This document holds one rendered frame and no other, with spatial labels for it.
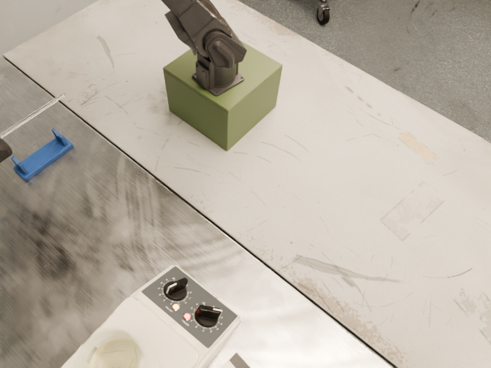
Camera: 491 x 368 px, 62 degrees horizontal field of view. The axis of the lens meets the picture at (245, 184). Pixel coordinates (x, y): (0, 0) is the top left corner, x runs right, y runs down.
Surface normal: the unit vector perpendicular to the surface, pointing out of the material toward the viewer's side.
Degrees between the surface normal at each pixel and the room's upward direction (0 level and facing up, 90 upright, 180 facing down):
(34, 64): 0
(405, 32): 0
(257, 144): 0
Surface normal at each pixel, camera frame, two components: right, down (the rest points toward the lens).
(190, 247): 0.05, -0.52
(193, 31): 0.15, 0.52
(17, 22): 0.77, 0.56
